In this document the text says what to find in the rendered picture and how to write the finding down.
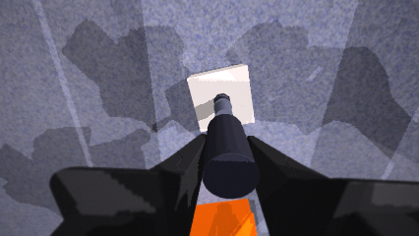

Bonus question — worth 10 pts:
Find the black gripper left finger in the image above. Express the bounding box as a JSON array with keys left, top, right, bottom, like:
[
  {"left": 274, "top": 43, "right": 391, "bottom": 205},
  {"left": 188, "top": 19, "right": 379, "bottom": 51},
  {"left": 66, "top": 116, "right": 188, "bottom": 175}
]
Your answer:
[{"left": 49, "top": 134, "right": 207, "bottom": 236}]

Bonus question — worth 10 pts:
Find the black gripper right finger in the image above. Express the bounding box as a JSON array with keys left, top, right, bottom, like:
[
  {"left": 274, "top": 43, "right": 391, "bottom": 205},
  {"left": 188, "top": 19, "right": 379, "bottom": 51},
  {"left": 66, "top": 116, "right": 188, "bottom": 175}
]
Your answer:
[{"left": 247, "top": 136, "right": 419, "bottom": 236}]

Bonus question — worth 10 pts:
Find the white rectangular block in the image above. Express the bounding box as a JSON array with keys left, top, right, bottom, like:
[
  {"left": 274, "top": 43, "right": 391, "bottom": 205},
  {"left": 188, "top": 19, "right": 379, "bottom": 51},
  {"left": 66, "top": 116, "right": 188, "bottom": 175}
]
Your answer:
[{"left": 187, "top": 64, "right": 255, "bottom": 132}]

